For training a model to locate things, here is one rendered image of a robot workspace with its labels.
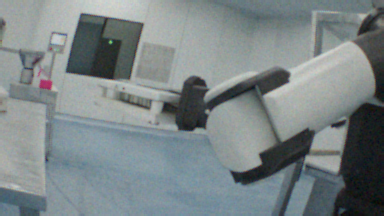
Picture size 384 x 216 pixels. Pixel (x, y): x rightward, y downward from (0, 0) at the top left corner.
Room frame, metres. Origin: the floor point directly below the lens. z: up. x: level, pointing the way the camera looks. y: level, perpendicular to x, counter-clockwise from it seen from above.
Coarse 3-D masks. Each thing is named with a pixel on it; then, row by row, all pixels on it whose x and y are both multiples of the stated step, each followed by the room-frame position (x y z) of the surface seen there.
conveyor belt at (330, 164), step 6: (312, 156) 1.75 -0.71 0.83; (318, 156) 1.77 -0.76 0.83; (330, 156) 1.87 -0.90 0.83; (336, 156) 1.92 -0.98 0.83; (306, 162) 1.71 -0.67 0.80; (312, 162) 1.67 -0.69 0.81; (318, 162) 1.64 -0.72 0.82; (324, 162) 1.61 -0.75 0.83; (330, 162) 1.62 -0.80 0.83; (336, 162) 1.65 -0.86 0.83; (318, 168) 1.63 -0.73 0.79; (324, 168) 1.59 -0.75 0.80; (330, 168) 1.55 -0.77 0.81; (336, 168) 1.52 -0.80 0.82; (336, 174) 1.51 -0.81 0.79
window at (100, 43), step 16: (80, 16) 5.76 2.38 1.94; (96, 16) 5.93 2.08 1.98; (80, 32) 5.81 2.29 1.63; (96, 32) 5.98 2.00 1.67; (112, 32) 6.15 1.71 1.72; (128, 32) 6.31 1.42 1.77; (80, 48) 5.86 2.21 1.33; (96, 48) 6.03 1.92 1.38; (112, 48) 6.19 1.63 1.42; (128, 48) 6.35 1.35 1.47; (80, 64) 5.90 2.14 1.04; (96, 64) 6.07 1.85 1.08; (112, 64) 6.23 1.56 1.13; (128, 64) 6.39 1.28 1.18
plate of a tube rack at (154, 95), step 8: (104, 80) 0.93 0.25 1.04; (112, 88) 0.90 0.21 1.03; (120, 88) 0.88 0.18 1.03; (128, 88) 0.86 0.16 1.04; (136, 88) 0.85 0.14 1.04; (144, 88) 0.88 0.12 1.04; (144, 96) 0.83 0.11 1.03; (152, 96) 0.81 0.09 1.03; (160, 96) 0.80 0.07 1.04; (168, 96) 0.83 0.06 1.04; (176, 96) 0.85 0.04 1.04
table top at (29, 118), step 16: (0, 112) 0.98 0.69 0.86; (16, 112) 1.07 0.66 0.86; (32, 112) 1.16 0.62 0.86; (0, 128) 0.77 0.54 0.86; (16, 128) 0.84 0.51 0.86; (32, 128) 0.91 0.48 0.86; (0, 144) 0.64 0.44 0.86; (16, 144) 0.69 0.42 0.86; (32, 144) 0.74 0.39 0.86; (0, 160) 0.54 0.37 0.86; (16, 160) 0.58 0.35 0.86; (32, 160) 0.62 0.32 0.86; (0, 176) 0.46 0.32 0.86; (16, 176) 0.49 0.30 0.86; (32, 176) 0.53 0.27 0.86; (0, 192) 0.42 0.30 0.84; (16, 192) 0.44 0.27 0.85; (32, 192) 0.46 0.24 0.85; (32, 208) 0.45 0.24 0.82
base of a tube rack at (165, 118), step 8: (96, 96) 0.94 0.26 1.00; (104, 104) 0.91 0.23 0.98; (112, 104) 0.89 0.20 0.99; (120, 104) 0.87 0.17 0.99; (128, 104) 0.87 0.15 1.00; (128, 112) 0.85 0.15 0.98; (136, 112) 0.84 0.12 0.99; (144, 112) 0.82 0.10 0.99; (168, 112) 0.89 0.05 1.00; (144, 120) 0.82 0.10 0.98; (152, 120) 0.80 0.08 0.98; (160, 120) 0.82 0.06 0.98; (168, 120) 0.84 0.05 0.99
